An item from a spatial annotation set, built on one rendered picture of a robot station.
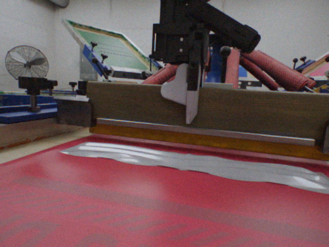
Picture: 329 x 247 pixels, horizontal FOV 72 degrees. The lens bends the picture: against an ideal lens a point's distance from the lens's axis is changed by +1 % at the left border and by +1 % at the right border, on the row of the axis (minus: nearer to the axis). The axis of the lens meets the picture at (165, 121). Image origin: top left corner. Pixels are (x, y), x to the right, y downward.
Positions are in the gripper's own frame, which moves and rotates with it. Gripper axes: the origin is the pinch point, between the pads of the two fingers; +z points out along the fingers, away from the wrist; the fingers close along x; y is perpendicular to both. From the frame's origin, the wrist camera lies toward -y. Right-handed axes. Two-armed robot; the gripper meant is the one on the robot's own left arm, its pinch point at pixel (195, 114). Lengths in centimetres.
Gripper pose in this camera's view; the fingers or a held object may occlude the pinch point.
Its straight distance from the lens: 38.6
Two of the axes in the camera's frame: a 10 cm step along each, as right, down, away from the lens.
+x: -2.6, 1.3, -9.6
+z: -0.6, 9.9, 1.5
